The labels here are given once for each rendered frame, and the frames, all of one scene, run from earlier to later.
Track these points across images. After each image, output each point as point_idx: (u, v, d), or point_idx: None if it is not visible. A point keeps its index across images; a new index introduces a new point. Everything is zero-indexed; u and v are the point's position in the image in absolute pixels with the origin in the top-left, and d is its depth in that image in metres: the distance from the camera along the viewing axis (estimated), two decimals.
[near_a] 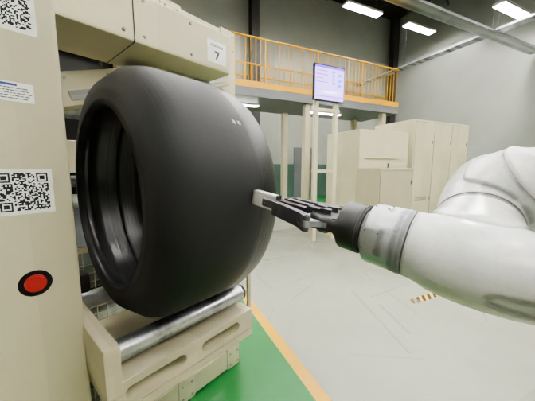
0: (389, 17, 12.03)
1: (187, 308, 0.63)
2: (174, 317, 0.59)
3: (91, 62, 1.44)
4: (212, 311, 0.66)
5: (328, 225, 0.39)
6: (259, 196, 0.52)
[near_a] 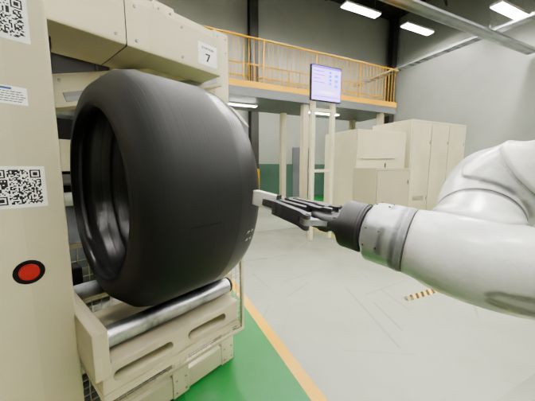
0: None
1: (174, 298, 0.66)
2: (162, 307, 0.62)
3: (87, 64, 1.47)
4: (198, 301, 0.69)
5: (329, 223, 0.39)
6: (259, 196, 0.52)
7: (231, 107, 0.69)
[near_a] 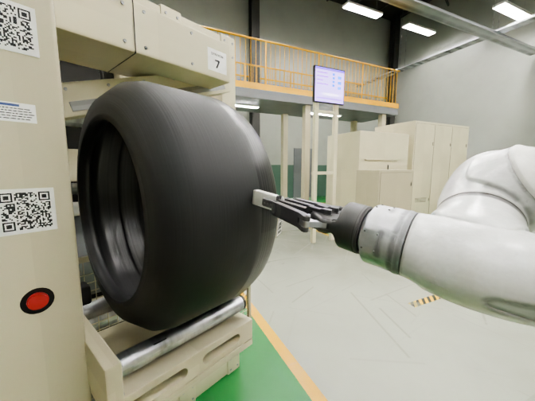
0: (389, 17, 12.04)
1: (192, 326, 0.62)
2: (178, 339, 0.59)
3: (91, 68, 1.44)
4: (211, 328, 0.67)
5: (328, 226, 0.39)
6: (259, 196, 0.52)
7: None
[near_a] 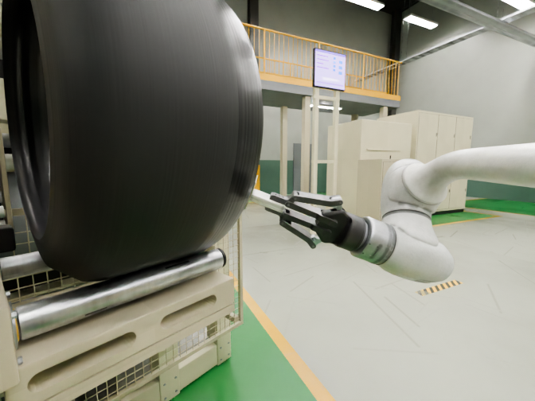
0: (390, 11, 11.87)
1: (147, 293, 0.45)
2: (121, 304, 0.43)
3: None
4: None
5: (328, 240, 0.55)
6: (258, 201, 0.51)
7: (254, 185, 0.48)
